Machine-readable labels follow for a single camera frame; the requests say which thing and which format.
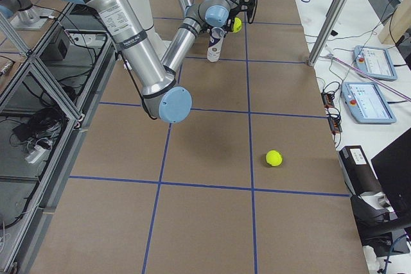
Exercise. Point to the aluminium frame post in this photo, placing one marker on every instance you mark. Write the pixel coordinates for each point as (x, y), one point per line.
(328, 25)

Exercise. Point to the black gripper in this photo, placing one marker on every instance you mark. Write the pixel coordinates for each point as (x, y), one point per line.
(230, 24)

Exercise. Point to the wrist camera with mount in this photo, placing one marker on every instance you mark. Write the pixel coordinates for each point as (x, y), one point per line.
(247, 6)

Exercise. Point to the teach pendant tablet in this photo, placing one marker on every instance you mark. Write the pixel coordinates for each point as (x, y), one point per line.
(375, 62)
(366, 103)

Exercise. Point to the black computer monitor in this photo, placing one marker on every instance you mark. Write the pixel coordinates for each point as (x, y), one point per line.
(392, 168)

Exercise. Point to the lower teach pendant tablet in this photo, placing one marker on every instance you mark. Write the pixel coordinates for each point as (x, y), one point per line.
(366, 103)

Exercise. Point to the yellow tennis ball with lettering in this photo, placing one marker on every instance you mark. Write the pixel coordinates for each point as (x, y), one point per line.
(236, 25)

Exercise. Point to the black box with white label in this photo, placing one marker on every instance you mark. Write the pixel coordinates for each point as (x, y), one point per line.
(357, 171)

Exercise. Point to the small orange black circuit device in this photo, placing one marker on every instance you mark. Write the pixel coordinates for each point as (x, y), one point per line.
(332, 112)

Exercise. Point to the upper teach pendant tablet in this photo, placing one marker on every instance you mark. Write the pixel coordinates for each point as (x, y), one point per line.
(375, 62)

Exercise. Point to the white blue tennis ball can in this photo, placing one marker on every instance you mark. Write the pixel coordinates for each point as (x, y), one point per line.
(216, 38)

